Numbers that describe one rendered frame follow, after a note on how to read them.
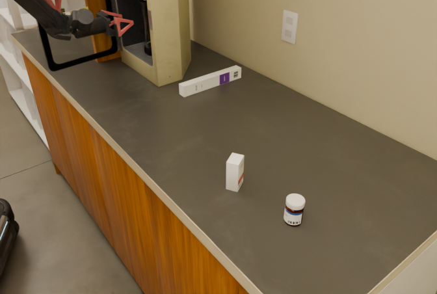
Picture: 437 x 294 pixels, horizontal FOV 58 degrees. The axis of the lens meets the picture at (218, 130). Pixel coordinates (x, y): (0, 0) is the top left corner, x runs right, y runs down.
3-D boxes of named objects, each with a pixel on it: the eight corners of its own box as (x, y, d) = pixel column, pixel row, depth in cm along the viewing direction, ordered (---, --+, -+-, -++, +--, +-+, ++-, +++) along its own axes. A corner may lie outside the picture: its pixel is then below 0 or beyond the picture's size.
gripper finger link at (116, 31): (126, 10, 147) (102, 15, 143) (134, 14, 142) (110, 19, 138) (129, 28, 151) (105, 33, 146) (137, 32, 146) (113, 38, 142)
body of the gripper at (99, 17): (100, 12, 147) (80, 15, 143) (111, 18, 140) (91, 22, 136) (103, 28, 150) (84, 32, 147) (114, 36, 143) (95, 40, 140)
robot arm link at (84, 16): (52, 16, 139) (52, 38, 137) (55, -1, 129) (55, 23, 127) (88, 20, 144) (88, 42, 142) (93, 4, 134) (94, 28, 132)
